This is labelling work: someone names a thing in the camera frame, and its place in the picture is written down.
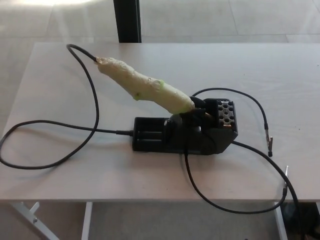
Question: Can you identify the white diagonal table leg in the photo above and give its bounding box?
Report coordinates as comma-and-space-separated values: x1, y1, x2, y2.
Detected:
8, 201, 60, 240

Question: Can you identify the black soldering iron cable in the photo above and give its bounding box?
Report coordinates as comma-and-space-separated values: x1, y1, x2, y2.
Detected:
0, 43, 135, 170

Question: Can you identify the pale green soldering iron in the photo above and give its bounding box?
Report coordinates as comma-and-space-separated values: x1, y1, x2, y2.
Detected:
94, 56, 198, 116

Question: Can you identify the black power cable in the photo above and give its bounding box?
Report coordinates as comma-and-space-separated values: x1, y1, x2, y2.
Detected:
231, 141, 307, 240

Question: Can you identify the black pillar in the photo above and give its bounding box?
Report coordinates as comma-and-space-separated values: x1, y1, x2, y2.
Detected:
113, 0, 143, 44

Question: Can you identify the black soldering station base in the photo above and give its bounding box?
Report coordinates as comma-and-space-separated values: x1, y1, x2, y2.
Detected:
131, 96, 240, 155

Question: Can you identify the dark bulky object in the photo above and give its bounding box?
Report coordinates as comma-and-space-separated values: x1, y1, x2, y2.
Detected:
284, 202, 320, 240

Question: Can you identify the white upright table leg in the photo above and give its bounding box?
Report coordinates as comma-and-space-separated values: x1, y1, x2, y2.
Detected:
81, 201, 93, 240
274, 207, 288, 240

